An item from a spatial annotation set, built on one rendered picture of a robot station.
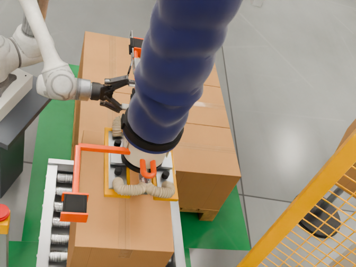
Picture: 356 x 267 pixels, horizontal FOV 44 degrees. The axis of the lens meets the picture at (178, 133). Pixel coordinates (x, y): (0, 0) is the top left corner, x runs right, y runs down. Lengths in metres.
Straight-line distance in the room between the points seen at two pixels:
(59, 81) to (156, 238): 0.74
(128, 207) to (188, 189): 0.94
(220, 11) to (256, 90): 3.15
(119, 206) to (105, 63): 1.45
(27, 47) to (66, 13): 2.19
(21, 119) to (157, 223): 0.94
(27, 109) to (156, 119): 1.12
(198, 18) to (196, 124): 1.77
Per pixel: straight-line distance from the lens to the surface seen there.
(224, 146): 2.87
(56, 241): 2.26
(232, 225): 3.22
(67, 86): 1.62
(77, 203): 1.49
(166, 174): 1.76
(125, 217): 1.89
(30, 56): 2.34
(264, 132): 3.96
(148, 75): 1.37
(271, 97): 4.35
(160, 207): 1.95
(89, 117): 2.74
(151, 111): 1.45
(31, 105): 2.48
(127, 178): 1.74
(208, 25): 1.23
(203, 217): 3.12
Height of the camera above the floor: 2.54
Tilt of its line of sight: 45 degrees down
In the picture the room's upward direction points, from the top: 23 degrees clockwise
